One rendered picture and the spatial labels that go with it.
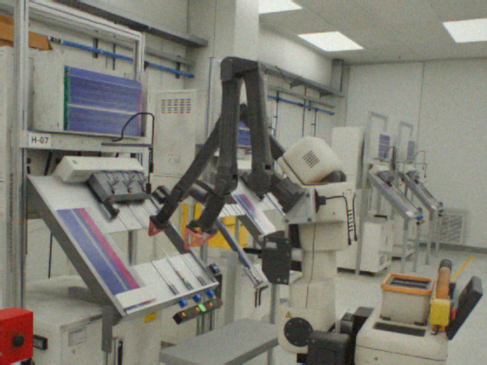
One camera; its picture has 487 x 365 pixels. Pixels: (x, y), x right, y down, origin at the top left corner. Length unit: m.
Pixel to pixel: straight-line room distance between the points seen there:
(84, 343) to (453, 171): 7.99
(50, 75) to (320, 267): 1.31
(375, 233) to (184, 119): 3.71
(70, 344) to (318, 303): 1.01
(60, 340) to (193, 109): 1.81
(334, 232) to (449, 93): 7.97
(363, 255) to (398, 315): 4.95
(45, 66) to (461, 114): 8.02
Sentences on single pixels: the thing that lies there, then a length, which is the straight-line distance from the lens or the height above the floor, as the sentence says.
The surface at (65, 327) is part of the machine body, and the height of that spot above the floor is 0.61.
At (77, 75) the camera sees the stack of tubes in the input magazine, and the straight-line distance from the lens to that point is 2.44.
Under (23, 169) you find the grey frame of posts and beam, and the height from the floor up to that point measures 1.23.
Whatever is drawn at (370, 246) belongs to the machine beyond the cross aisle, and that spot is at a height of 0.36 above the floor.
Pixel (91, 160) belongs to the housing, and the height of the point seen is 1.27.
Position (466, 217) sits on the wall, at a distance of 9.68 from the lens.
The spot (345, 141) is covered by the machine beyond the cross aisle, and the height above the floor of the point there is 1.56.
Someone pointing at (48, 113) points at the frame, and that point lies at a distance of 2.38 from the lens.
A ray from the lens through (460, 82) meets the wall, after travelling 9.78.
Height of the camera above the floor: 1.30
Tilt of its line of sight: 7 degrees down
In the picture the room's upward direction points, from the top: 2 degrees clockwise
